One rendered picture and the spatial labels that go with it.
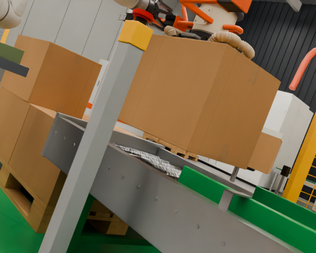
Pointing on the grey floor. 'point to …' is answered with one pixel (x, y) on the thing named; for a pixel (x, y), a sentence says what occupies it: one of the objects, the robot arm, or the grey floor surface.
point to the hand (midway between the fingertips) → (173, 24)
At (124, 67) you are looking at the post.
